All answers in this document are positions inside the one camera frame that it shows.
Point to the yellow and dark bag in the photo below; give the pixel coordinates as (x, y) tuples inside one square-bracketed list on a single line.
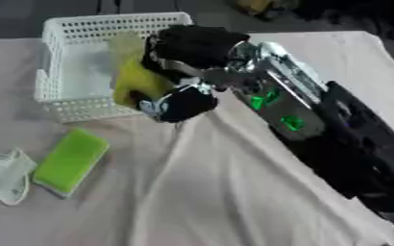
[(262, 7)]

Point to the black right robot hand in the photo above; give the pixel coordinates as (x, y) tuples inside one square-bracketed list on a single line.
[(197, 44)]

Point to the yellow-green soft object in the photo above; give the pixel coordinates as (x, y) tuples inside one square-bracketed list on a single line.
[(133, 77)]

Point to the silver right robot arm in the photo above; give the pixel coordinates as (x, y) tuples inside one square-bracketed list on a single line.
[(318, 128)]

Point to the green rectangular sponge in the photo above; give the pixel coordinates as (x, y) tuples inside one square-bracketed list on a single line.
[(71, 161)]

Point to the white crumpled packet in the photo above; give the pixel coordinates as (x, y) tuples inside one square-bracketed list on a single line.
[(7, 174)]

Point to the white perforated plastic basket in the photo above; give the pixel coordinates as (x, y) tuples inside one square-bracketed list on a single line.
[(77, 64)]

